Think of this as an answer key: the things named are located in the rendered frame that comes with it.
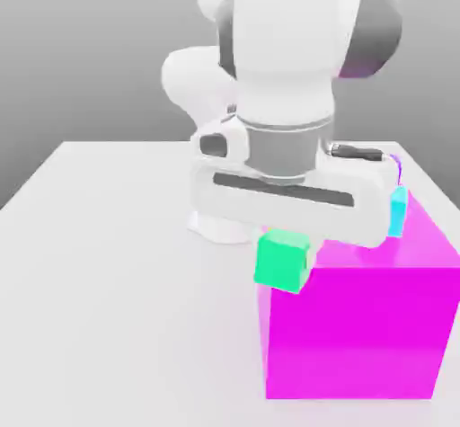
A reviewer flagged large magenta box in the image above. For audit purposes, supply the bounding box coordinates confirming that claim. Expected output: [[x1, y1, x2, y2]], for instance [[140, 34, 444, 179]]
[[257, 190, 460, 401]]

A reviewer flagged small cyan cube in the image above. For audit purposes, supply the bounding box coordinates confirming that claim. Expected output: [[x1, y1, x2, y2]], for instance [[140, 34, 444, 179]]
[[387, 185, 410, 238]]

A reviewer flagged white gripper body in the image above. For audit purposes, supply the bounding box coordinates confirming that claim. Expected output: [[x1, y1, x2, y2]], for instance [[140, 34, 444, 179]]
[[189, 159, 401, 249]]

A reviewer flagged small green cube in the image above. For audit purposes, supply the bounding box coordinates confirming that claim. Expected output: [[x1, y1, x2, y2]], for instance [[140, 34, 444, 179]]
[[253, 228, 313, 295]]

